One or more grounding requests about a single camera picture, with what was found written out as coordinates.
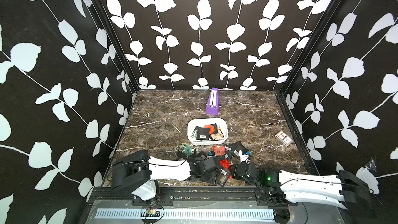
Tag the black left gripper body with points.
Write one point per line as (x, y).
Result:
(211, 179)

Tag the brown label tea bag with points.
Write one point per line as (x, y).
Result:
(217, 136)

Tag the purple metronome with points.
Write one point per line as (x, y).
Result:
(212, 106)

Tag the black tea bag back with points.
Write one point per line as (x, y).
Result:
(201, 134)

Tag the orange tea bag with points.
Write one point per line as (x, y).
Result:
(225, 164)

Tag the white plastic storage box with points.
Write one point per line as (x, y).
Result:
(222, 126)

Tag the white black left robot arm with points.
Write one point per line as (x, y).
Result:
(138, 174)

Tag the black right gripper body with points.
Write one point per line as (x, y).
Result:
(236, 176)

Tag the red round label tea bag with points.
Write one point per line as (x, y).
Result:
(218, 150)

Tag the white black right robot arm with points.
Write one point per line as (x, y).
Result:
(343, 190)

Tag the black tea bag right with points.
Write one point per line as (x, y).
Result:
(238, 150)

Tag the black barcode tea bag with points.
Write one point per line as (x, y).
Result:
(222, 177)

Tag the white perforated vent strip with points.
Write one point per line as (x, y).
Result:
(255, 215)

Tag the small circuit board with wires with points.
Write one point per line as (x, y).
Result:
(151, 213)

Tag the black front mounting rail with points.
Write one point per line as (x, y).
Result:
(167, 196)

